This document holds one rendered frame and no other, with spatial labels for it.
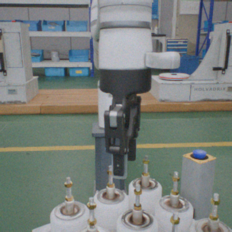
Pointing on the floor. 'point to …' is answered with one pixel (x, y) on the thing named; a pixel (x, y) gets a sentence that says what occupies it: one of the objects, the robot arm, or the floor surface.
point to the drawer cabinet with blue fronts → (175, 46)
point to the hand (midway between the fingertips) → (125, 160)
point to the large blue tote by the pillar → (187, 64)
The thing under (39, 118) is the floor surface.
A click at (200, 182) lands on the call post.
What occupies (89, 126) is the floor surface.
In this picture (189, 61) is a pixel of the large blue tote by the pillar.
